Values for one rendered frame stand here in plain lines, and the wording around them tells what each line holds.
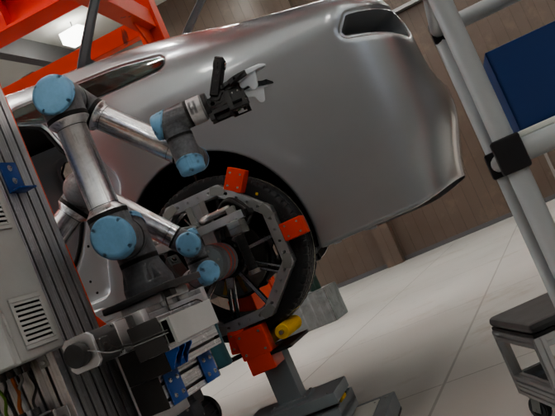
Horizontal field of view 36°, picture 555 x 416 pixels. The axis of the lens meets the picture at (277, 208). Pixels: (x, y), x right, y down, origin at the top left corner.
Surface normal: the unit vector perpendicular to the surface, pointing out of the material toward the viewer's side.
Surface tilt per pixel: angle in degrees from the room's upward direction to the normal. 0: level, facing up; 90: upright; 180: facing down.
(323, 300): 90
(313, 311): 90
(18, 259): 90
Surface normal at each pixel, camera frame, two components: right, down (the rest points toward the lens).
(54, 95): -0.13, -0.16
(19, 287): 0.87, -0.40
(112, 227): -0.03, 0.08
